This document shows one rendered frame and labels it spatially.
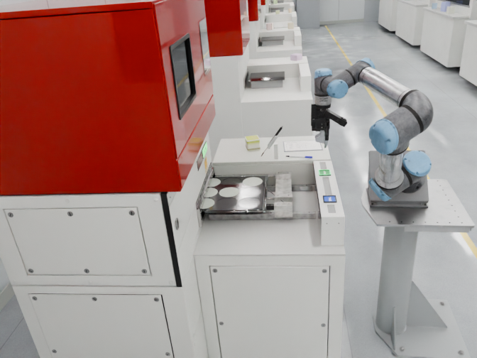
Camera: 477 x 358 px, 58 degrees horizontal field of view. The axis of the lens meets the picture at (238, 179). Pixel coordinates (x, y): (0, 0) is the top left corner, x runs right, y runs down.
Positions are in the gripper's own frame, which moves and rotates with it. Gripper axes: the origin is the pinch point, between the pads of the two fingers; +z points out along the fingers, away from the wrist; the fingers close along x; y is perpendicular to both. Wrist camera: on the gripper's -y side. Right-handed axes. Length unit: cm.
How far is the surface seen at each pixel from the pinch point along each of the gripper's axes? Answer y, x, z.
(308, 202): 8.7, 4.0, 28.6
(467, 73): -255, -495, 94
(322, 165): 1.0, -9.4, 15.1
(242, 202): 39.8, 16.1, 20.7
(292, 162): 16.2, -15.2, 15.3
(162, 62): 54, 65, -54
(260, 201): 31.5, 15.7, 20.7
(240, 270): 39, 46, 37
